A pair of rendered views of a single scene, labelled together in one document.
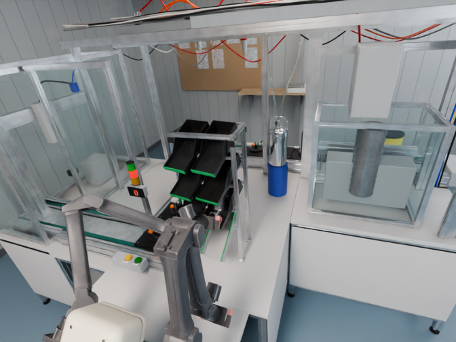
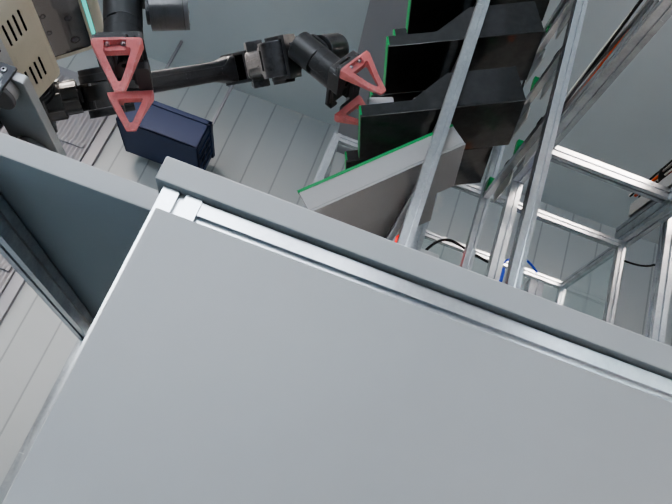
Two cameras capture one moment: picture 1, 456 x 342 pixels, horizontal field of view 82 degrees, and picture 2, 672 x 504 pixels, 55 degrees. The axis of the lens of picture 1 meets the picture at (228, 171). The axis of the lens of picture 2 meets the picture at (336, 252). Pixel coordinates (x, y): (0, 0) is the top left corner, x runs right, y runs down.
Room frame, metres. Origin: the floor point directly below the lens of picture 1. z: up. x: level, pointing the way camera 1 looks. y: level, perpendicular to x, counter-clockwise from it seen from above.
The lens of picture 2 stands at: (0.70, -0.79, 0.55)
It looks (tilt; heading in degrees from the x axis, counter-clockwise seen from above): 24 degrees up; 67
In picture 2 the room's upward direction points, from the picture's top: 21 degrees clockwise
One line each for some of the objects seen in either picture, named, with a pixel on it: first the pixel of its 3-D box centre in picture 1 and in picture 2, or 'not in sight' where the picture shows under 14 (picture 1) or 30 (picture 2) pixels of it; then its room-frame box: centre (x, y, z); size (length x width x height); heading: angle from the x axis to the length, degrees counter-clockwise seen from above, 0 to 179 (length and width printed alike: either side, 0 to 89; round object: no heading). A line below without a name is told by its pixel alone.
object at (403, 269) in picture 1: (362, 245); not in sight; (1.53, -1.05, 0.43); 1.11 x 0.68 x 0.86; 67
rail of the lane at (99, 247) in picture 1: (112, 249); not in sight; (1.24, 0.78, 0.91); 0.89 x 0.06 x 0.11; 67
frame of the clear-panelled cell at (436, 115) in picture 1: (364, 160); not in sight; (1.56, -0.95, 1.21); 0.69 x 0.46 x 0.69; 67
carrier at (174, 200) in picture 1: (178, 205); not in sight; (1.52, 0.37, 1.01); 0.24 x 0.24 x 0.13; 67
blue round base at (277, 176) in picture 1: (277, 178); not in sight; (1.79, -0.39, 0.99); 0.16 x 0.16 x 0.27
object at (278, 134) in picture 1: (277, 140); not in sight; (1.79, -0.39, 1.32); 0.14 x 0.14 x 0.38
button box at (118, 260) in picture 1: (129, 261); not in sight; (1.11, 0.63, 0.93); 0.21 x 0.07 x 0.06; 67
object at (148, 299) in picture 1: (174, 283); (211, 320); (1.00, 0.36, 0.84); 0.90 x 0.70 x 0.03; 66
